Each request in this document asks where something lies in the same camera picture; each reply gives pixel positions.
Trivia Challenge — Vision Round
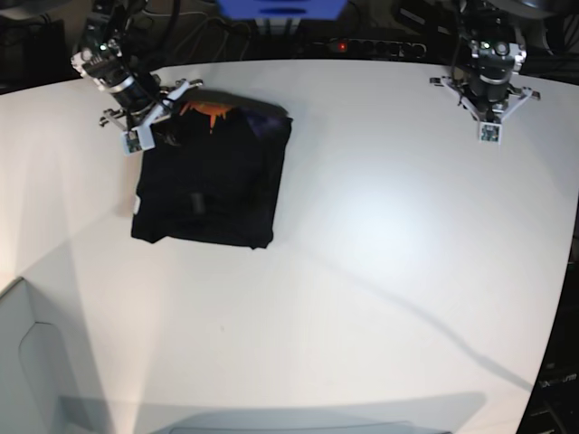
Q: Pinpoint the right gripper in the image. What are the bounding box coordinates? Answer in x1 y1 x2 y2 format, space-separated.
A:
98 71 204 147

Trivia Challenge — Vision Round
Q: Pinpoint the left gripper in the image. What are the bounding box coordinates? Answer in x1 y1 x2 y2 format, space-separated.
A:
429 67 541 125

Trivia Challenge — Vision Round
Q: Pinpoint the black T-shirt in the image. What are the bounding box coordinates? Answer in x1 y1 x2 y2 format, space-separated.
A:
131 89 292 250

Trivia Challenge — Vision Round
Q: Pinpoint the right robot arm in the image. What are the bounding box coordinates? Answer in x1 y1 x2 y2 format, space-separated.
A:
71 1 203 155

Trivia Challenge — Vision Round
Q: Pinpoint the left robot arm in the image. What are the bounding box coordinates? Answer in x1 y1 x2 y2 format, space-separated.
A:
430 1 541 125

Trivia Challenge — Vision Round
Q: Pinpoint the black power strip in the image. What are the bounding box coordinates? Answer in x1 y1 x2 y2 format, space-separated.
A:
315 39 427 61

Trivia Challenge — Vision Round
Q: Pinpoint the blue plastic bin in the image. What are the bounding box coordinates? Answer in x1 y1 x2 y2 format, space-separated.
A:
217 0 347 20

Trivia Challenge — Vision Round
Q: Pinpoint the black box labelled OpenArm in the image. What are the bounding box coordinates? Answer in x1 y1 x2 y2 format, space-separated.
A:
537 308 578 433

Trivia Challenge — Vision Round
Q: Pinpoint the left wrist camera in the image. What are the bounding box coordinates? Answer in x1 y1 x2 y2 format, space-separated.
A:
478 121 502 145

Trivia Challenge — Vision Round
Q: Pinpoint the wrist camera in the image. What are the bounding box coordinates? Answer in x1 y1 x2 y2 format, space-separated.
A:
478 121 502 145
121 129 156 156

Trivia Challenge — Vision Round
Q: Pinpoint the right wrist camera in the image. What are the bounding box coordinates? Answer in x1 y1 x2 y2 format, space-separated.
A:
121 129 156 156

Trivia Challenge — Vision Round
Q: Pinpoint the white cable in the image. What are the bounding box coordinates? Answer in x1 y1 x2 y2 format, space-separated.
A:
171 13 254 62

